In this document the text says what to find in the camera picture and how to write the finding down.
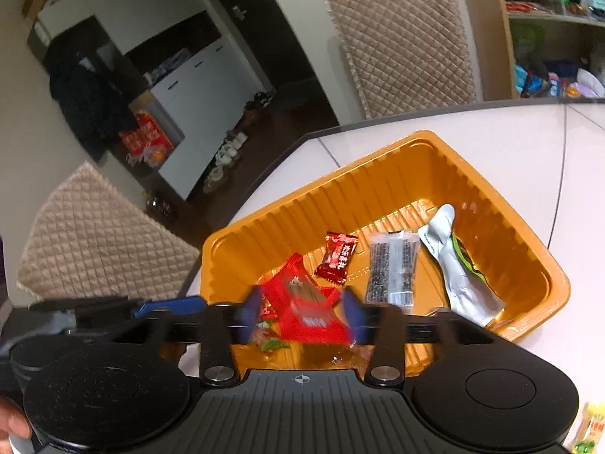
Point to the quilted beige chair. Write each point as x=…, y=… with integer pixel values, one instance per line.
x=94, y=246
x=401, y=42

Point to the person's left hand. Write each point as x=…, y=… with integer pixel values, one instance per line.
x=14, y=418

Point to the row of shoes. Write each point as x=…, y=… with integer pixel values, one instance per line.
x=227, y=149

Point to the orange plastic tray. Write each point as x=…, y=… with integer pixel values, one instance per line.
x=378, y=184

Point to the dark hanging coat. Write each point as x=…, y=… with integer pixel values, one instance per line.
x=85, y=99

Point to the brown candy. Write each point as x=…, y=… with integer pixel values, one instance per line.
x=352, y=354

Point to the red snack packet brown print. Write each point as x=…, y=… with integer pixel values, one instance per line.
x=302, y=302

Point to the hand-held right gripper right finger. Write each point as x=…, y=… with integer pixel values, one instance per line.
x=353, y=317

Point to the wooden shelf unit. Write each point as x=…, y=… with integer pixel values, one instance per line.
x=487, y=33

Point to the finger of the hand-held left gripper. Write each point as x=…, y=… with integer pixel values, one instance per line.
x=175, y=305
x=104, y=326

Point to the dark red candy packet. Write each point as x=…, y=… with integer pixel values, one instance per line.
x=336, y=257

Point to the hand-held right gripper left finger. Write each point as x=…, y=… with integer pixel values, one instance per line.
x=250, y=314

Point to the green-ended red candy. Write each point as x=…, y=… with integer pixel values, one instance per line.
x=270, y=340

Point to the red gift boxes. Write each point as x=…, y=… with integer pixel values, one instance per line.
x=146, y=135

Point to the yellow snack packet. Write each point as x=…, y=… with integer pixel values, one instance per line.
x=588, y=428

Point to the dark bottle pack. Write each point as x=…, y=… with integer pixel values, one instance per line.
x=160, y=205

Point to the white cabinet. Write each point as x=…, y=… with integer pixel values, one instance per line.
x=198, y=80

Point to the green-edged foil snack packet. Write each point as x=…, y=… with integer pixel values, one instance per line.
x=465, y=288

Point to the black seed snack bar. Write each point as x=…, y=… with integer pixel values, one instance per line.
x=391, y=269

